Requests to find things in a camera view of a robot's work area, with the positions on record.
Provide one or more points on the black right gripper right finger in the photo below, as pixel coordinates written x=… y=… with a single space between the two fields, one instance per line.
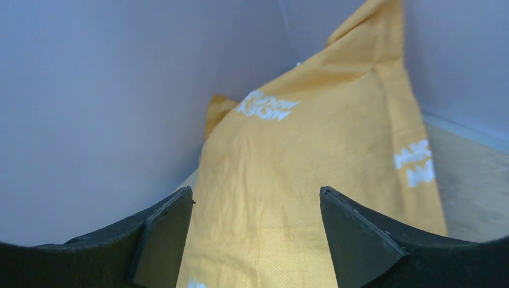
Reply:
x=369 y=249

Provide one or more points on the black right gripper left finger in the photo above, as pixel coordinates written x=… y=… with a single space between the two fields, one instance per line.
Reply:
x=142 y=250

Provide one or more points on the orange Mickey Mouse pillowcase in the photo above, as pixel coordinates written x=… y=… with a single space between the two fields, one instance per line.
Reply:
x=345 y=118

